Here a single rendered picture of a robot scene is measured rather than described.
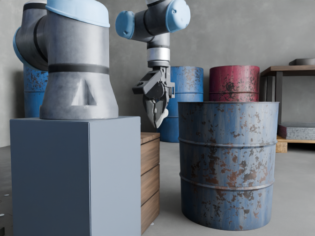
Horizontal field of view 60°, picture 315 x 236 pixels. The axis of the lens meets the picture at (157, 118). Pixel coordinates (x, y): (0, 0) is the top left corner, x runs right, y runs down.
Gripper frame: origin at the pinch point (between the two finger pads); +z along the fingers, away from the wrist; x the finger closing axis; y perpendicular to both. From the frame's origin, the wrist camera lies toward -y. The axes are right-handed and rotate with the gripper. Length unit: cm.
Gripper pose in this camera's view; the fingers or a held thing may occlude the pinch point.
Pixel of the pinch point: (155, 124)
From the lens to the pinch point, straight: 89.0
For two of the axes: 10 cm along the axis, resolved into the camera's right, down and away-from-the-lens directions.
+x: -8.7, -0.3, 5.0
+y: 5.0, -0.5, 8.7
